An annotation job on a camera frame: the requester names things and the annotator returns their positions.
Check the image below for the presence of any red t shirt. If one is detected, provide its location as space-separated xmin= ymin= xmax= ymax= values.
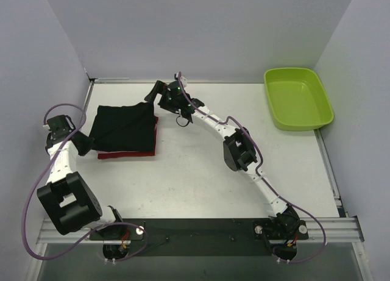
xmin=97 ymin=116 xmax=159 ymax=160

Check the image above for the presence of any black t shirt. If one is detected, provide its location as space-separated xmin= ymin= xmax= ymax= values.
xmin=90 ymin=102 xmax=157 ymax=152

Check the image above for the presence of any green plastic tray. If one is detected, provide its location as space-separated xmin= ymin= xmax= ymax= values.
xmin=264 ymin=67 xmax=334 ymax=131

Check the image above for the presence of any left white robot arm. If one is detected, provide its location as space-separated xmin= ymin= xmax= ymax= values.
xmin=37 ymin=115 xmax=125 ymax=240

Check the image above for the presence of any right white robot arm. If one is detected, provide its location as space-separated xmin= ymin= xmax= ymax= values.
xmin=144 ymin=77 xmax=300 ymax=235

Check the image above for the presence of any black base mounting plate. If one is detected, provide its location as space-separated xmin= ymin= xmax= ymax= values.
xmin=90 ymin=218 xmax=308 ymax=258

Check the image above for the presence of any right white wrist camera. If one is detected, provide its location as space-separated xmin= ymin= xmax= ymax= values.
xmin=174 ymin=72 xmax=187 ymax=88

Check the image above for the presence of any aluminium rail frame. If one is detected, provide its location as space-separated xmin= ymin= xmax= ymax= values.
xmin=37 ymin=75 xmax=363 ymax=251

